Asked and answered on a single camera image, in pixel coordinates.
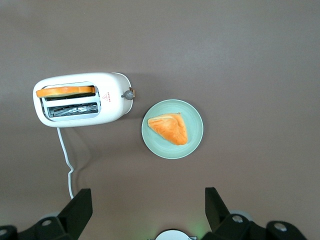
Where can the pale green round plate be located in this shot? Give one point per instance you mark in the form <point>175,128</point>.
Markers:
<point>195,120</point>

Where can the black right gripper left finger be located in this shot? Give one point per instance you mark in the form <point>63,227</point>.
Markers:
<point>75,212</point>

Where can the triangular golden pastry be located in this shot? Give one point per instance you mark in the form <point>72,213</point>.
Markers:
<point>172,128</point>

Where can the white two-slot toaster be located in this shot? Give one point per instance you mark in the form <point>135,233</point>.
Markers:
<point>112,105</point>

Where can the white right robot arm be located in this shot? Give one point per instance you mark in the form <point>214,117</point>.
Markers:
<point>172,236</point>

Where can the brown table mat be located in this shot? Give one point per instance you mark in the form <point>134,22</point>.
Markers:
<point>225,50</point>

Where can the grey toaster lever knob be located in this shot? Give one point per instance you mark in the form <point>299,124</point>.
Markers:
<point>128,95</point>

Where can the orange toast slice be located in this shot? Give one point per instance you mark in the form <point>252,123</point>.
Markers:
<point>65,91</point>

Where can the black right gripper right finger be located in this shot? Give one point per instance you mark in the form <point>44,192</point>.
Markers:
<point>217,212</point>

